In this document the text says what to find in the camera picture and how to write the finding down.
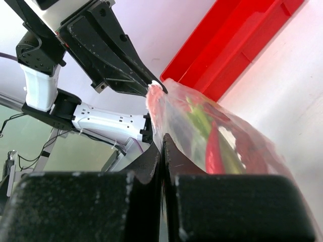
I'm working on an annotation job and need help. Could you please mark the green white toy celery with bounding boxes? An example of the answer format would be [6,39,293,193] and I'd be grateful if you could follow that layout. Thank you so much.
[186,97,246,174]

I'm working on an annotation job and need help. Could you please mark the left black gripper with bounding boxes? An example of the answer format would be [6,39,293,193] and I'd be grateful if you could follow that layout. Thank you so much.
[6,1,167,96]

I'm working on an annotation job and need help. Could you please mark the clear zip top bag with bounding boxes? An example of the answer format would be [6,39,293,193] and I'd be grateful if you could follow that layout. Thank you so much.
[146,79,293,179]

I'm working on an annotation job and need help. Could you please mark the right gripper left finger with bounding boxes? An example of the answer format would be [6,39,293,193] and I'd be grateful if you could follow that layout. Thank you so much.
[1,145,161,241]

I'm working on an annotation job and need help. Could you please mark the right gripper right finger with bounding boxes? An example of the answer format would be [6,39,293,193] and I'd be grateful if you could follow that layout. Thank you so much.
[163,135,315,241]

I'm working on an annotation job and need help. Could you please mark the red toy chili pepper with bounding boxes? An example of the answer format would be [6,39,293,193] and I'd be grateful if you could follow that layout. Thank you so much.
[205,122,225,174]

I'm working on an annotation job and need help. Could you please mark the red plastic tray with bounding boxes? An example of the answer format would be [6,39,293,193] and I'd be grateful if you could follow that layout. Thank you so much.
[160,0,304,101]

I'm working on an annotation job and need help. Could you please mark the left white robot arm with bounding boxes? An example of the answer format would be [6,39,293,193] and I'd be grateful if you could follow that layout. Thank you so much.
[8,1,156,143]

